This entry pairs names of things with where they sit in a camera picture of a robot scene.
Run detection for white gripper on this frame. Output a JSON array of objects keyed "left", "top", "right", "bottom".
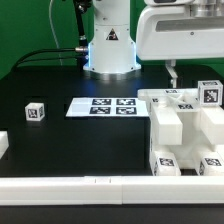
[{"left": 136, "top": 0, "right": 224, "bottom": 88}]

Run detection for white chair back assembly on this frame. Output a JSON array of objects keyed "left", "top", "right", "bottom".
[{"left": 138, "top": 88, "right": 224, "bottom": 146}]

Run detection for white tagged cube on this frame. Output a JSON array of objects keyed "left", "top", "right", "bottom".
[{"left": 198, "top": 80, "right": 223, "bottom": 106}]

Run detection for white chair seat frame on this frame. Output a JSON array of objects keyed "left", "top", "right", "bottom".
[{"left": 149, "top": 109, "right": 224, "bottom": 169}]

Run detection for small white tagged block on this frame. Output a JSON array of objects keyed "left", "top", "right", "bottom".
[{"left": 25, "top": 102, "right": 45, "bottom": 121}]

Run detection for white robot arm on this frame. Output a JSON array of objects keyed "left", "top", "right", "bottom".
[{"left": 136, "top": 0, "right": 224, "bottom": 85}]

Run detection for white sheet with tags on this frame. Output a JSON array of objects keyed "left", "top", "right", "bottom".
[{"left": 66, "top": 97, "right": 148, "bottom": 118}]

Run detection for white part at left edge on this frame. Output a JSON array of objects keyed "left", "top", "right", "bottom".
[{"left": 0, "top": 131, "right": 9, "bottom": 159}]

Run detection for black cables at base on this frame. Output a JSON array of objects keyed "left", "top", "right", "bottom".
[{"left": 11, "top": 0, "right": 90, "bottom": 72}]

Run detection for white front barrier rail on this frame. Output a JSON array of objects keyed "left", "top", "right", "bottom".
[{"left": 0, "top": 176, "right": 224, "bottom": 205}]

